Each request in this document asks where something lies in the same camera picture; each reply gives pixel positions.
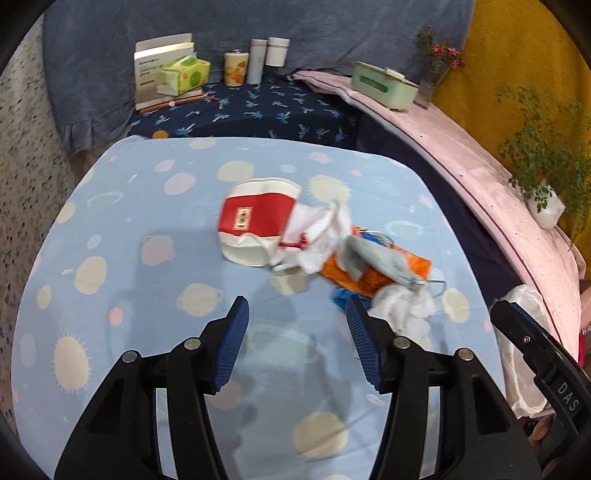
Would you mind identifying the white jar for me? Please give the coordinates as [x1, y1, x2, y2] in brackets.
[266, 37, 291, 69]

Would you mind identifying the green plant in white pot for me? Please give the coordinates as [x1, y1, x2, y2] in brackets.
[496, 85, 585, 230]

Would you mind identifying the brown notebook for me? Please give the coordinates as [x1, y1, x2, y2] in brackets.
[136, 86, 206, 116]

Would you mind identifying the orange snack wrapper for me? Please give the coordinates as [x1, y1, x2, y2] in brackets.
[318, 225, 433, 297]

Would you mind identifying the white tissue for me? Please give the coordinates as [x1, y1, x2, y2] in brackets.
[371, 283, 443, 334]

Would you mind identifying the white cloth with red string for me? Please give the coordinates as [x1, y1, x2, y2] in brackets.
[271, 200, 352, 274]

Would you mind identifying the green tissue pack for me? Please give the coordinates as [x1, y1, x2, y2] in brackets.
[156, 54, 211, 97]

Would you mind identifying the dark purple cloth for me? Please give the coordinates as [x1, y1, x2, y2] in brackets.
[355, 111, 523, 297]

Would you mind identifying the white cardboard box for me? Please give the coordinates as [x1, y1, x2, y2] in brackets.
[133, 32, 197, 114]

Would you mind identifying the yellow printed can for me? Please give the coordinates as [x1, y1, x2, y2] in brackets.
[223, 49, 250, 88]

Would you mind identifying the slim white bottle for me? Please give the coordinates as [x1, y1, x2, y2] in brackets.
[246, 39, 269, 85]

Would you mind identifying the glass vase with red flowers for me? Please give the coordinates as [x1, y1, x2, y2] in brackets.
[415, 25, 465, 105]

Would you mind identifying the pale green box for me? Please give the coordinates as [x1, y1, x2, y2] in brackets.
[350, 61, 420, 112]

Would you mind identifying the red and white paper cup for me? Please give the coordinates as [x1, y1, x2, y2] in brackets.
[216, 177, 302, 269]

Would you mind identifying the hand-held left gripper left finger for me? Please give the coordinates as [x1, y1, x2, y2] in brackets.
[54, 295, 251, 480]

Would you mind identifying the light blue planet-print blanket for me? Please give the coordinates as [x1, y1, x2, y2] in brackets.
[9, 136, 509, 480]

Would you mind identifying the pink sheet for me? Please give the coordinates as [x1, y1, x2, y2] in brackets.
[293, 69, 584, 334]

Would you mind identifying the small beige cardboard piece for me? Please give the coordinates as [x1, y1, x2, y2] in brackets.
[272, 270, 308, 295]

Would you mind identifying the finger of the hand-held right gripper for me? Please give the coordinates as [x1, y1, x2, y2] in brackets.
[490, 299, 563, 378]

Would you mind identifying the yellow hanging cloth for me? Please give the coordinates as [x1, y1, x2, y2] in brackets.
[431, 0, 591, 241]

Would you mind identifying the grey cloth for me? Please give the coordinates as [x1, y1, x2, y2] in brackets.
[339, 235, 426, 288]

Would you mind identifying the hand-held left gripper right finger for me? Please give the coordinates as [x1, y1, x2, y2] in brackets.
[345, 294, 541, 480]

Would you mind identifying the blue-grey hanging cloth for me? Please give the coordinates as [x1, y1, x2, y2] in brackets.
[41, 0, 477, 156]

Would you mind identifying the dark blue floral cloth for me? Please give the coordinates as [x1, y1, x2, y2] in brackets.
[126, 80, 362, 149]

